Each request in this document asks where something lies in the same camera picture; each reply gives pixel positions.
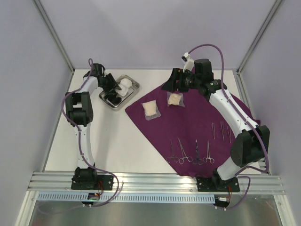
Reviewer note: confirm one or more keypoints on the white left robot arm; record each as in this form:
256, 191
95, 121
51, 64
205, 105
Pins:
77, 109

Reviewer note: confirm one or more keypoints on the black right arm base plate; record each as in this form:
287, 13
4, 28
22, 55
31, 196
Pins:
215, 184

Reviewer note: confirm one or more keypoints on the aluminium front frame rail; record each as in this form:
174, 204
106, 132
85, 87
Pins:
157, 183

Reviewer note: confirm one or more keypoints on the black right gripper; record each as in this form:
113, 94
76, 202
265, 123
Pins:
177, 79

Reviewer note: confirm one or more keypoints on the right aluminium side rail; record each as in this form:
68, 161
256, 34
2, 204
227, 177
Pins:
245, 98

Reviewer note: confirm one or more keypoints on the steel tweezers left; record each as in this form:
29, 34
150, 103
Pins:
213, 129

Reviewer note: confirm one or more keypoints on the left aluminium frame post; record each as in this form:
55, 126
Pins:
51, 29

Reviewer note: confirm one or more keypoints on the aluminium frame post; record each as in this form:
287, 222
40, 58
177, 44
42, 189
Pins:
263, 28
51, 29

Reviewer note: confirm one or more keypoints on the steel tweezers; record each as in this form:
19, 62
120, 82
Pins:
222, 130
229, 133
213, 129

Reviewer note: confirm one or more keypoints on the white gauze pad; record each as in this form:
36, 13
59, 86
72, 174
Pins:
123, 91
126, 82

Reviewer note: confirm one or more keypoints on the steel instrument tray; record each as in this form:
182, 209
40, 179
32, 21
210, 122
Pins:
133, 90

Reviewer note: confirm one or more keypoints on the right aluminium frame post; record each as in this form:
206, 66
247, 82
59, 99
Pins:
263, 28

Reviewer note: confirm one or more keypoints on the black handled scissors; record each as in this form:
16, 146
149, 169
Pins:
197, 160

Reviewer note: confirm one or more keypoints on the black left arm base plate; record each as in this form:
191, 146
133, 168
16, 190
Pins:
88, 179

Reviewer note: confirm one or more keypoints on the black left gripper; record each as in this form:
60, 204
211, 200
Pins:
109, 90

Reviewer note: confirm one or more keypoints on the purple cloth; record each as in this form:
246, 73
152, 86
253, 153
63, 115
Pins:
190, 123

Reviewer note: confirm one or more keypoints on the steel forceps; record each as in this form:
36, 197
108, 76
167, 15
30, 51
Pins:
184, 155
208, 158
172, 157

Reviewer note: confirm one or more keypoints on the clear packet beige gauze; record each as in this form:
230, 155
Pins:
175, 99
151, 110

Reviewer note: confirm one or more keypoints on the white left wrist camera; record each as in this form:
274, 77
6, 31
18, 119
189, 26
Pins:
104, 73

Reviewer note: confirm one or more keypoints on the steel tweezers middle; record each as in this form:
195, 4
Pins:
222, 130

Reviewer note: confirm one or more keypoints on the steel tweezers right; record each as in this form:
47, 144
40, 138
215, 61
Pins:
229, 133

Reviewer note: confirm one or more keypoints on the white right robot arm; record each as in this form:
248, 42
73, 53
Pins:
251, 140

